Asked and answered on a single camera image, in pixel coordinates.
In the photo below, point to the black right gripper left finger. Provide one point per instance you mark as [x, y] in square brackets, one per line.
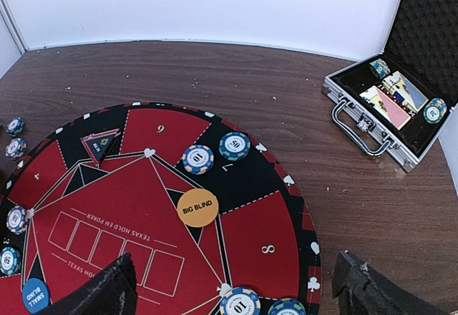
[111, 291]

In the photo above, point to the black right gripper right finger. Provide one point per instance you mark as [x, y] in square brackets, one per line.
[361, 289]

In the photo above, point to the green chips stack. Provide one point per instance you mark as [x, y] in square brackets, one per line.
[234, 146]
[287, 306]

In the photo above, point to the blue small blind button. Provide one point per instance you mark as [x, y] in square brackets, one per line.
[35, 295]

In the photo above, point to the orange big blind button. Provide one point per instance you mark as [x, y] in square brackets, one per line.
[198, 208]

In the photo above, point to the blue cream chips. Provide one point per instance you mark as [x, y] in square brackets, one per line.
[17, 220]

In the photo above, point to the black triangular all-in marker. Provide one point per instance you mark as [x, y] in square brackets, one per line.
[98, 145]

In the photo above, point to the blue cream poker chip stack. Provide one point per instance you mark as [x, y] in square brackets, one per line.
[16, 149]

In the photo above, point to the green poker chip stack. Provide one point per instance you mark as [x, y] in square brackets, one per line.
[15, 127]

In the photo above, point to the round red black poker mat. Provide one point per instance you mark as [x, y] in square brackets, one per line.
[86, 217]

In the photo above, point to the red card deck in case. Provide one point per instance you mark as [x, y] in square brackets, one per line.
[382, 103]

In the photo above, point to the aluminium poker case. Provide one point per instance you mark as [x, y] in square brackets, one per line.
[422, 45]

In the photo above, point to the green chips in case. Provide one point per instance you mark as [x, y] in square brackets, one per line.
[435, 110]

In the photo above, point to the red dice row in case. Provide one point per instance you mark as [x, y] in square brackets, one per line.
[396, 100]

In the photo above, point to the blue card deck in case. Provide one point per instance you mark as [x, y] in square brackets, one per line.
[407, 92]

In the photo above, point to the blue yellow chips in case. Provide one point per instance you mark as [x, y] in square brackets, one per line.
[379, 68]

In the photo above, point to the left aluminium frame post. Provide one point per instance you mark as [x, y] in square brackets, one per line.
[13, 27]

